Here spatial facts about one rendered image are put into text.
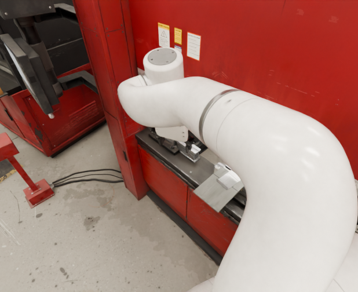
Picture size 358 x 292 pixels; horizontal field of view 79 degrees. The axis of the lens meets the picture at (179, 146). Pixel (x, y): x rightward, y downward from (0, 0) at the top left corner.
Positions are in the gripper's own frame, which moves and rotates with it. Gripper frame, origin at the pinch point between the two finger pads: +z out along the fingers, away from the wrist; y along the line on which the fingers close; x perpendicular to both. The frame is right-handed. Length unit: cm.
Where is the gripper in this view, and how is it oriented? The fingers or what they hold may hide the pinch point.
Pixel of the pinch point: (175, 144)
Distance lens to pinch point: 71.2
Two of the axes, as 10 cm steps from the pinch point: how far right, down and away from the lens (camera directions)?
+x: -3.4, 7.8, -5.2
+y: -9.4, -2.4, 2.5
